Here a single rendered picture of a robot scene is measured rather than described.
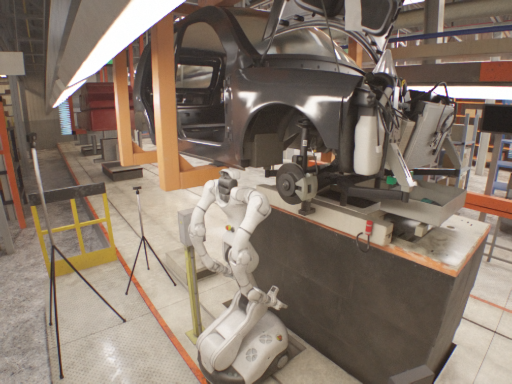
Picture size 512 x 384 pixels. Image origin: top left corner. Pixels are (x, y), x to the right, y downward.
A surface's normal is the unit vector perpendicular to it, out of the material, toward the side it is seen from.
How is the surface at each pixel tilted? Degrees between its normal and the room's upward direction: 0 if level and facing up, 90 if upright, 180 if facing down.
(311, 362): 0
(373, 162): 90
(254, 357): 38
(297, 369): 0
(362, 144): 101
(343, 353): 90
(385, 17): 116
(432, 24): 90
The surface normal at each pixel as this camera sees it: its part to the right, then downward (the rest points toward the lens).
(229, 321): -0.30, -0.81
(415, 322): -0.78, 0.18
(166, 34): 0.62, 0.22
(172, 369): 0.00, -0.96
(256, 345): -0.47, -0.64
